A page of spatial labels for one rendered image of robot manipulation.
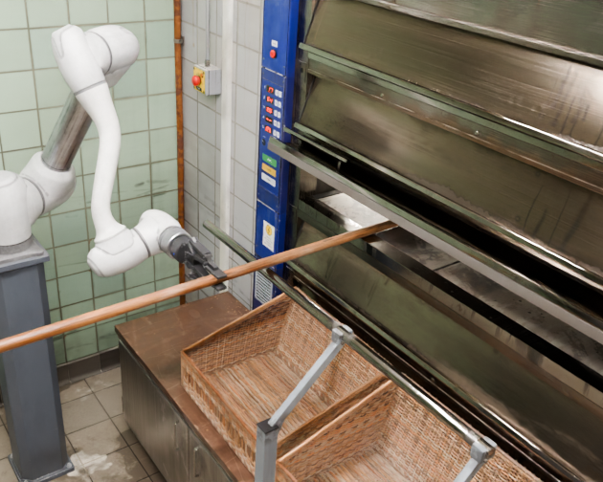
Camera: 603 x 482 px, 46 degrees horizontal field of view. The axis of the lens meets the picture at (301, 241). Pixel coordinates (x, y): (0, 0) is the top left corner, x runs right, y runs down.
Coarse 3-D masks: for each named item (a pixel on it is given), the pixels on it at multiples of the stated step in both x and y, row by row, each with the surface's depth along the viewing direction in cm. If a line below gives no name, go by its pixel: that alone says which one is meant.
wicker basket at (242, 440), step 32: (256, 320) 255; (288, 320) 262; (192, 352) 244; (256, 352) 262; (288, 352) 262; (320, 352) 248; (352, 352) 235; (192, 384) 240; (224, 384) 248; (256, 384) 250; (288, 384) 251; (320, 384) 248; (224, 416) 222; (256, 416) 235; (288, 416) 236; (320, 416) 210; (256, 448) 207; (288, 448) 208
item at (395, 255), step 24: (312, 216) 245; (336, 216) 239; (360, 240) 226; (384, 264) 219; (408, 264) 212; (432, 288) 204; (456, 288) 202; (456, 312) 198; (480, 312) 191; (504, 336) 185; (528, 336) 183; (552, 360) 174; (576, 360) 175; (576, 384) 170; (600, 384) 167
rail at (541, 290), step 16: (288, 144) 224; (304, 160) 216; (336, 176) 205; (368, 192) 195; (400, 208) 186; (416, 224) 181; (432, 224) 179; (448, 240) 174; (480, 256) 166; (512, 272) 160; (528, 288) 156; (544, 288) 154; (560, 304) 151; (576, 304) 149; (592, 320) 145
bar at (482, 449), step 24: (288, 288) 197; (312, 312) 189; (336, 336) 180; (384, 360) 171; (408, 384) 163; (288, 408) 180; (432, 408) 157; (264, 432) 177; (456, 432) 152; (264, 456) 181; (480, 456) 146; (264, 480) 186; (456, 480) 148
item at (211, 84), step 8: (200, 64) 276; (200, 72) 272; (208, 72) 270; (216, 72) 272; (200, 80) 273; (208, 80) 271; (216, 80) 274; (200, 88) 275; (208, 88) 273; (216, 88) 275
